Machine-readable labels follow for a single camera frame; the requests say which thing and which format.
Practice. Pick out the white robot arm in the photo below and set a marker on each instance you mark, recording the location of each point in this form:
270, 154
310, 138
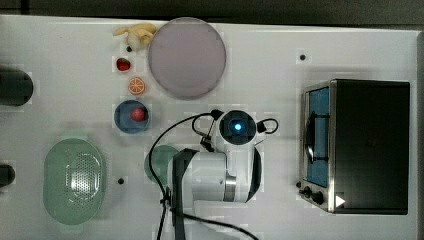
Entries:
228, 170

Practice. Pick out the grey round plate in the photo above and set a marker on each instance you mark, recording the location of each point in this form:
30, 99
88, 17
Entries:
187, 57

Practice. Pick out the red toy tomato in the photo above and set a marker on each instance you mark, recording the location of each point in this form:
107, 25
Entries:
138, 115

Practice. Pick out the orange slice toy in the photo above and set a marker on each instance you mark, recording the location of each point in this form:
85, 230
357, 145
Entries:
136, 86

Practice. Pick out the blue bowl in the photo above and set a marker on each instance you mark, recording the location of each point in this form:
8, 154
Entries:
125, 123

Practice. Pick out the red toy strawberry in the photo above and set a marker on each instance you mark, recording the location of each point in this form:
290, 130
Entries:
123, 64

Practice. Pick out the yellow plush banana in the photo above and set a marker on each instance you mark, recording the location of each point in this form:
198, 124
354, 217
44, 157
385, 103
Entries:
137, 35

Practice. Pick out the silver toaster oven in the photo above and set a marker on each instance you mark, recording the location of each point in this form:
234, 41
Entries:
355, 146

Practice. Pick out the green perforated colander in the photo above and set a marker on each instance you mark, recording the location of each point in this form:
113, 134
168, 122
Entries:
74, 181

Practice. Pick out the black frying pan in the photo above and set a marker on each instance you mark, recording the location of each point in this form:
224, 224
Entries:
16, 87

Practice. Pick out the dark grey cup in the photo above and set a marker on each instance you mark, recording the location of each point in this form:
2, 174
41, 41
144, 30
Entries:
7, 175

